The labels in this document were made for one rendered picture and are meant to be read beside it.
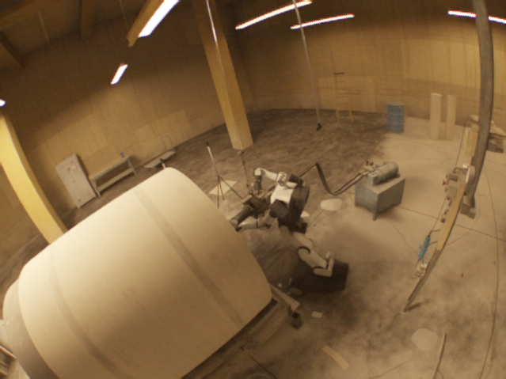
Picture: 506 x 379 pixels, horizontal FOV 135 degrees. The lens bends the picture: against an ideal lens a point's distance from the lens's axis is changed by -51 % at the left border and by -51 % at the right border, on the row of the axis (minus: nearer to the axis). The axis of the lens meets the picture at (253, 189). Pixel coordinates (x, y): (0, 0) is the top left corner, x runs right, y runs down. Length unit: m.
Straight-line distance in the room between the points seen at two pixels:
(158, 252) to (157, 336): 0.53
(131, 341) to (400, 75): 9.36
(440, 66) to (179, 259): 8.88
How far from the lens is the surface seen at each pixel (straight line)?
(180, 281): 1.32
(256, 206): 2.30
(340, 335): 2.45
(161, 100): 10.23
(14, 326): 2.00
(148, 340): 1.44
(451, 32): 8.95
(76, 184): 8.93
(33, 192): 5.58
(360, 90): 9.50
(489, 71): 1.22
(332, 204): 3.74
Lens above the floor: 2.32
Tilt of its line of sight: 31 degrees down
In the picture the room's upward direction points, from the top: 16 degrees counter-clockwise
